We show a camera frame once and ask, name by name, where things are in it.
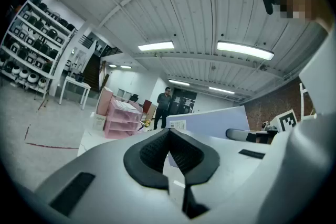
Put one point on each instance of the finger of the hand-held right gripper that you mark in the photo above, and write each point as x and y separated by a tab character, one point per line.
244	136

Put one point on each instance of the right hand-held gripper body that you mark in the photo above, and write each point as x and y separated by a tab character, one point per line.
287	120

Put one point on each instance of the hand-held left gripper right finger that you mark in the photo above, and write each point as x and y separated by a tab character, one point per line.
225	165

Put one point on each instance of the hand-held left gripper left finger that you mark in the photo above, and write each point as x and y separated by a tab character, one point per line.
105	165

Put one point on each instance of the lavender spiral notebook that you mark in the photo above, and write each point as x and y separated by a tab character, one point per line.
210	123

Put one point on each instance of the pink transparent file organizer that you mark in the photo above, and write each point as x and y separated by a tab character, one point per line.
120	118

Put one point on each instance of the white perforated basket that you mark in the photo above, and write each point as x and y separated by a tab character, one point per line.
98	122

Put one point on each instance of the person's white shirt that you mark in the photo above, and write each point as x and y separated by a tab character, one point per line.
315	160

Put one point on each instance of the long ceiling light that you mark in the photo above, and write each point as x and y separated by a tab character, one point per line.
156	46
245	50
179	83
221	90

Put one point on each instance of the yellow flower pot plant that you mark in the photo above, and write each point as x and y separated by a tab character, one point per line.
146	123

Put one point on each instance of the pink file box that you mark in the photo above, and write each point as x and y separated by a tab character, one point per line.
105	99

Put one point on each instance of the black tall cabinet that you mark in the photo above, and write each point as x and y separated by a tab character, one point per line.
183	101

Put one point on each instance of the brown wooden cabinet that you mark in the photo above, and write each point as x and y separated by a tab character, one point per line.
148	108

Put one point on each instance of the black office chair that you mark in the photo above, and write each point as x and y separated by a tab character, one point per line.
134	97

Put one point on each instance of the white square table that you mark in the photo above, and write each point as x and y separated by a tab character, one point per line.
76	84

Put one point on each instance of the dark staircase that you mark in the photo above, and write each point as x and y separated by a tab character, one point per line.
92	73

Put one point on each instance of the person's head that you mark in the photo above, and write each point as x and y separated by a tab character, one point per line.
299	0

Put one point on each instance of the white metal shelving unit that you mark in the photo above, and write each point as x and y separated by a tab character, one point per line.
56	42

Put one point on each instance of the rows of helmets on shelves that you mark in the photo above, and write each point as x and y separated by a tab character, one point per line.
34	44

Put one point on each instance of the white frame chair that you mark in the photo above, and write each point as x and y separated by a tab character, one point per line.
304	102

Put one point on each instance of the black head-mounted camera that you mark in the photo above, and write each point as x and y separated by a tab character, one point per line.
268	2

